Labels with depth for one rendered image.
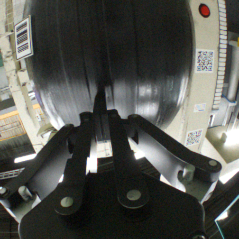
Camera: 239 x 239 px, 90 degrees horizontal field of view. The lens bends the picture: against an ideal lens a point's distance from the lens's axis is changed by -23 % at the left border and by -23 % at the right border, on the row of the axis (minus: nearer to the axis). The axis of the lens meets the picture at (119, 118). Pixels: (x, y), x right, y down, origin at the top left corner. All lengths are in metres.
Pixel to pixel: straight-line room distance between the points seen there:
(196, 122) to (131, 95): 0.39
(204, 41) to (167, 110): 0.29
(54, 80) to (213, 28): 0.45
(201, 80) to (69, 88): 0.40
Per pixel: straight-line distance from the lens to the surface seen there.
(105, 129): 0.16
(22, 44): 0.24
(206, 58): 0.50
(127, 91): 0.21
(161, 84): 0.22
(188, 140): 0.61
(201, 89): 0.52
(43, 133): 1.02
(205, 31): 0.49
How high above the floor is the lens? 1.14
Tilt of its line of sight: 31 degrees up
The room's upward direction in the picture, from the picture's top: 174 degrees clockwise
